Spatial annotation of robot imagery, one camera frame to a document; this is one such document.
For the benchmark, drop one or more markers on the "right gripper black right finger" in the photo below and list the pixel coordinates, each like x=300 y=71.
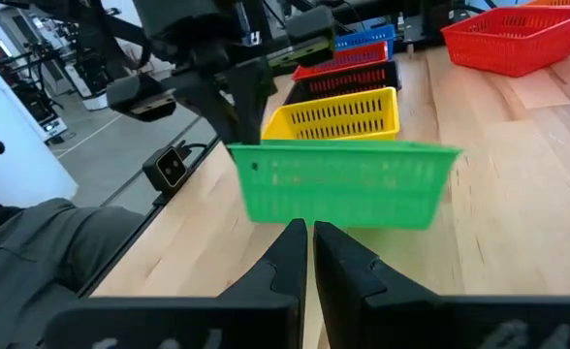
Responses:
x=362 y=310

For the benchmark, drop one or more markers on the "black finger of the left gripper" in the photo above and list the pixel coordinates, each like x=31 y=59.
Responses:
x=227 y=106
x=261 y=97

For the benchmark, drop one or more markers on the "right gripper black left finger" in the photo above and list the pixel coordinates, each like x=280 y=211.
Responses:
x=265 y=315

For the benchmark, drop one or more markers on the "red slotted plastic basket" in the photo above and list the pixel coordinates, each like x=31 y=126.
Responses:
x=362 y=47
x=498 y=58

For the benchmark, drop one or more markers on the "green slotted plastic basket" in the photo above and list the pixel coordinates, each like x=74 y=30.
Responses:
x=343 y=194

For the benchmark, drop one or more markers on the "black slotted plastic basket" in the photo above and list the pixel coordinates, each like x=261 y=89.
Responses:
x=391 y=77

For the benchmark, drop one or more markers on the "yellow slotted plastic basket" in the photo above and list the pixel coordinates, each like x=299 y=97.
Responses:
x=273 y=128

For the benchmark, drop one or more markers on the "blue slotted plastic basket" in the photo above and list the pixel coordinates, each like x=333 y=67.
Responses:
x=389 y=34

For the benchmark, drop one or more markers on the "white-based mobile robot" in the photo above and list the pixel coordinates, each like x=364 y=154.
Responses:
x=54 y=127

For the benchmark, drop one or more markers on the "white board panel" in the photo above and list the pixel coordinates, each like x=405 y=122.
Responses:
x=18 y=169

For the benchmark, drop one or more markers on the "person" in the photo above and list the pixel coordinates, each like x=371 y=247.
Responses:
x=33 y=271

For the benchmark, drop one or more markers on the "small black table-edge camera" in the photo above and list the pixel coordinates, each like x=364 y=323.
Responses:
x=168 y=167

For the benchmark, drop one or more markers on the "black aluminium table frame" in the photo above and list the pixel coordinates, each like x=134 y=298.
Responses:
x=102 y=271

